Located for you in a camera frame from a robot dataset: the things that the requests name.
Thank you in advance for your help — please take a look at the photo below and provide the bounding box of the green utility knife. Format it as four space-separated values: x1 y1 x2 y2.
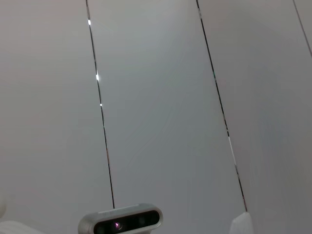
230 212 254 234

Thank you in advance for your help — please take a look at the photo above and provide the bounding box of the left wrist camera housing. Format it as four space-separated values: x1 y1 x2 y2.
78 202 163 234

